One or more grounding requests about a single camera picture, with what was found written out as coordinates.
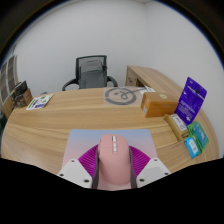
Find large brown printed carton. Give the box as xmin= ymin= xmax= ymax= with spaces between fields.
xmin=14 ymin=88 xmax=34 ymax=108

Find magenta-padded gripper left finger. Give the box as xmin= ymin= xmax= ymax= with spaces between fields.
xmin=57 ymin=143 xmax=101 ymax=190

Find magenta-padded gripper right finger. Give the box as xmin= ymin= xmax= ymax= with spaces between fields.
xmin=128 ymin=144 xmax=173 ymax=189

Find blue packet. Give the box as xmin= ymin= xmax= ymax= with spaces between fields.
xmin=184 ymin=135 xmax=201 ymax=160

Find tan long box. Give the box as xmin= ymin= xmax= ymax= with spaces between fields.
xmin=163 ymin=113 xmax=190 ymax=141

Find purple standing pouch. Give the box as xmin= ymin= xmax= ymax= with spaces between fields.
xmin=174 ymin=76 xmax=208 ymax=127

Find brown cardboard box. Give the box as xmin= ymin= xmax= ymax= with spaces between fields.
xmin=140 ymin=91 xmax=180 ymax=118

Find wooden cabinet shelf unit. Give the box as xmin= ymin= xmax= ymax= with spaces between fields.
xmin=0 ymin=54 xmax=19 ymax=119

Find pink and blue mouse pad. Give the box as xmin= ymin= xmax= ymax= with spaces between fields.
xmin=61 ymin=128 xmax=159 ymax=192

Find grey backpack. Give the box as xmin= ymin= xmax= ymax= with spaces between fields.
xmin=78 ymin=59 xmax=108 ymax=89

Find black mesh office chair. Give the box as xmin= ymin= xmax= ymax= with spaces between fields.
xmin=61 ymin=54 xmax=119 ymax=92

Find pink computer mouse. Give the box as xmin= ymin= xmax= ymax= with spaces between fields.
xmin=97 ymin=133 xmax=132 ymax=186

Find white printed sheet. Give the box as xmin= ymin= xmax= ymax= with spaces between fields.
xmin=25 ymin=93 xmax=55 ymax=111

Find green packet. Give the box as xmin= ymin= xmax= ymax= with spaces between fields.
xmin=186 ymin=120 xmax=210 ymax=155

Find black printed box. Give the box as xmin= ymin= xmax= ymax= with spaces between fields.
xmin=13 ymin=80 xmax=29 ymax=96

